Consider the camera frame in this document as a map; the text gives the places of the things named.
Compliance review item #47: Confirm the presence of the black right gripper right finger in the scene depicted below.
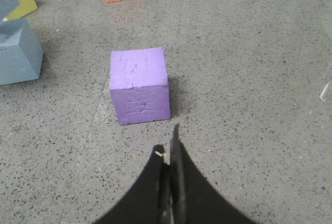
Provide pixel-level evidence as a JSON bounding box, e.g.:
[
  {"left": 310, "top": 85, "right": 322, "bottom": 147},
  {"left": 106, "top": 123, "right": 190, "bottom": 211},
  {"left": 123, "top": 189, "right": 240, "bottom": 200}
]
[{"left": 170, "top": 124, "right": 254, "bottom": 223}]

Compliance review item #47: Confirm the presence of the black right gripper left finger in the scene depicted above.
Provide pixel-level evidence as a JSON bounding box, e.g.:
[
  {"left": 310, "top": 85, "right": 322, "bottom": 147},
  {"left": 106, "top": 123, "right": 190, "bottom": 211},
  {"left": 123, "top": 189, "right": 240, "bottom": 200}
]
[{"left": 96, "top": 145, "right": 164, "bottom": 224}]

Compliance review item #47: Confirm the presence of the rough light blue foam cube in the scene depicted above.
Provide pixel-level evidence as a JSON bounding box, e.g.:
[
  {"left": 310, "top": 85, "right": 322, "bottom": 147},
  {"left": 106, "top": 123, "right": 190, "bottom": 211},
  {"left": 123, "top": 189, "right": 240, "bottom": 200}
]
[{"left": 1, "top": 18, "right": 44, "bottom": 85}]

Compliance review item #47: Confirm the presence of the smooth light blue foam cube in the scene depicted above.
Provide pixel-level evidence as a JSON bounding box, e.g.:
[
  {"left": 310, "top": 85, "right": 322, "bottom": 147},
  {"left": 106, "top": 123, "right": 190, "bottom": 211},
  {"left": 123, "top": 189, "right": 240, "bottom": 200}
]
[{"left": 0, "top": 0, "right": 20, "bottom": 21}]

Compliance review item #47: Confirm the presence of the purple foam cube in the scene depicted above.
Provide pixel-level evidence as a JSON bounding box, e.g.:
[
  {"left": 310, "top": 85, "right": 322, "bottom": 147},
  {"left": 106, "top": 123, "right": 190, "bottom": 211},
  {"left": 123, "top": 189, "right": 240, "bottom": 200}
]
[{"left": 109, "top": 47, "right": 171, "bottom": 125}]

